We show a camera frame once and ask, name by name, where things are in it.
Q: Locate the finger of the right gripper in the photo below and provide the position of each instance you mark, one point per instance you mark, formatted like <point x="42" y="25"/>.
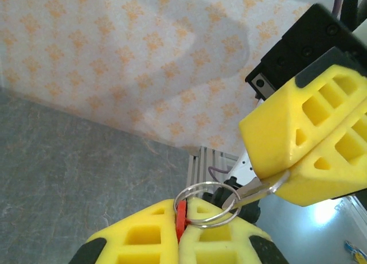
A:
<point x="332" y="178"/>
<point x="269" y="132"/>

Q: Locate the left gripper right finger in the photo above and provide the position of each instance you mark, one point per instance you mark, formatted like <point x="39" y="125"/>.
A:
<point x="218" y="244"/>

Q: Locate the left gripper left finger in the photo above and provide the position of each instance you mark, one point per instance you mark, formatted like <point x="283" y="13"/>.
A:
<point x="143" y="241"/>

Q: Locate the red key tag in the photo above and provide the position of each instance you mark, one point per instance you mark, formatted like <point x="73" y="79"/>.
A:
<point x="181" y="218"/>

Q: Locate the silver keyring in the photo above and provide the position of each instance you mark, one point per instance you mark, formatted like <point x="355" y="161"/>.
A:
<point x="206" y="184"/>

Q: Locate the silver key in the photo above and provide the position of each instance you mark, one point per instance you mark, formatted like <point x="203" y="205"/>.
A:
<point x="252" y="190"/>

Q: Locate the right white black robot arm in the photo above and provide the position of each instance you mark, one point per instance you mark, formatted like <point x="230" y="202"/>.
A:
<point x="243" y="166"/>

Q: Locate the yellow key tag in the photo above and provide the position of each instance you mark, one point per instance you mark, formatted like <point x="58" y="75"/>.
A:
<point x="359" y="256"/>

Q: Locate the wide aluminium base rail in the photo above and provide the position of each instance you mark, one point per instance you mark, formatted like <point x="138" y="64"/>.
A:
<point x="206" y="166"/>

